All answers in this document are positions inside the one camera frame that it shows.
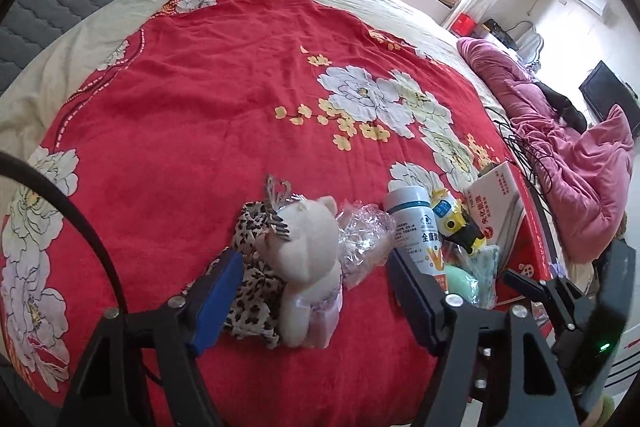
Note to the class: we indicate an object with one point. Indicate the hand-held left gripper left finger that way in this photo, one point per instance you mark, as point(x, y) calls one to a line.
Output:
point(220, 302)

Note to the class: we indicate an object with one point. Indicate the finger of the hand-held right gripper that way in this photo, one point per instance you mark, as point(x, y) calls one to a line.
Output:
point(525, 284)

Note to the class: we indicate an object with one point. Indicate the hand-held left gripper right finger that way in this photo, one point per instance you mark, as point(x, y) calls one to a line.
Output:
point(412, 294)

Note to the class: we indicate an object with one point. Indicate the leopard print cloth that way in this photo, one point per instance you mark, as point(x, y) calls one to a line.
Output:
point(252, 292)

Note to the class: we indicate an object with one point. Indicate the green pocket tissue pack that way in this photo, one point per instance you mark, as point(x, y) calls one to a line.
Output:
point(487, 267)

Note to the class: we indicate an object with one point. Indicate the plastic bag of pink masks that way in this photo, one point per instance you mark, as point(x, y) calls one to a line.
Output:
point(362, 242)

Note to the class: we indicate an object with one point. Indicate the yellow cartoon tissue pack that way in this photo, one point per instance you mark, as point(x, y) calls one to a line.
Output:
point(450, 217)

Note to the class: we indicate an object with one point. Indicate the cream bear plush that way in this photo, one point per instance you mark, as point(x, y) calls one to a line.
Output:
point(305, 252)

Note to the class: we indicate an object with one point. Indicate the green egg-shaped sponge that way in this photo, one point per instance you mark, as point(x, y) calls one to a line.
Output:
point(462, 282)

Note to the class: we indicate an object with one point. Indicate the white vitamin bottle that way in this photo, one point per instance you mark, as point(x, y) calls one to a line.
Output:
point(415, 227)

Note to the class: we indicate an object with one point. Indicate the silver tassel ornament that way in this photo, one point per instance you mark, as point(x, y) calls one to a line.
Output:
point(277, 207)

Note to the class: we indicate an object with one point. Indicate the pink duvet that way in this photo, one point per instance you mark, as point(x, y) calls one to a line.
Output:
point(575, 157)

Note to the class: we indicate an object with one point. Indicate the black cloth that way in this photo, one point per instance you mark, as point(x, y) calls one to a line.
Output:
point(565, 107)

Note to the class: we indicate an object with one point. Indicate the red floral blanket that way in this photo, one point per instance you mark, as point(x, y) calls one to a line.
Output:
point(200, 107)

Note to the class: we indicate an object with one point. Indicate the black television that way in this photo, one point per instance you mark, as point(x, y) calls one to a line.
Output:
point(607, 94)

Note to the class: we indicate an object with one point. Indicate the white chair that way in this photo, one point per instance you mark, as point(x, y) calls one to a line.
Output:
point(530, 44)

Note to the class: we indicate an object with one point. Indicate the black bag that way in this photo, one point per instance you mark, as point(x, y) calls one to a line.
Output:
point(497, 32)

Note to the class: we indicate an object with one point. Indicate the small red box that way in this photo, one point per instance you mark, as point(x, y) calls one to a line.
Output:
point(462, 24)

